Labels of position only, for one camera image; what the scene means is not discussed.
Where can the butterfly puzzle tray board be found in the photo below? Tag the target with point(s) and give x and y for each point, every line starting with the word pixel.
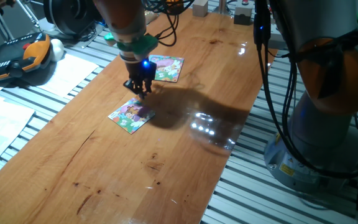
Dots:
pixel 166 68

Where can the black round device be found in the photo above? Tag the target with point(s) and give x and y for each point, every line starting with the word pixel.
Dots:
pixel 70 15

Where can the assembled butterfly jigsaw puzzle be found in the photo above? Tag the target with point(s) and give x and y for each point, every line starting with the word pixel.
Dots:
pixel 123 121

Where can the white small box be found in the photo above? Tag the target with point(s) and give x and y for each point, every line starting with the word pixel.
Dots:
pixel 277 40

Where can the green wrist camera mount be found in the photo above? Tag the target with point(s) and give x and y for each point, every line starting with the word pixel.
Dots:
pixel 141 45

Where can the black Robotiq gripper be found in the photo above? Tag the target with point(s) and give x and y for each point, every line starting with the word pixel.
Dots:
pixel 138 71

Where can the beige small box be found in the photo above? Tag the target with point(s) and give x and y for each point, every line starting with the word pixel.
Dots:
pixel 200 9

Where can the grey emergency stop box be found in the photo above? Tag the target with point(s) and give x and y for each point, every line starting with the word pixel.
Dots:
pixel 243 17

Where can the black connector blue light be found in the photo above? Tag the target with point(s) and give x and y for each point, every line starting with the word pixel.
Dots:
pixel 262 21

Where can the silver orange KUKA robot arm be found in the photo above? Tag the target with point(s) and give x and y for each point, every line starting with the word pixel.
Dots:
pixel 322 140

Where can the metal post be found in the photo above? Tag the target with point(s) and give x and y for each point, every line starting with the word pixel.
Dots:
pixel 222 6

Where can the white round ball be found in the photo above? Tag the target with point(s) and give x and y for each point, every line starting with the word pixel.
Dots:
pixel 57 49

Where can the orange round object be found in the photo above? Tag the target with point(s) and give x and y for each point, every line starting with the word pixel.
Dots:
pixel 176 6

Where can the black orange teach pendant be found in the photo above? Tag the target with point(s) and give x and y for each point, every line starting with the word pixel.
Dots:
pixel 11 62

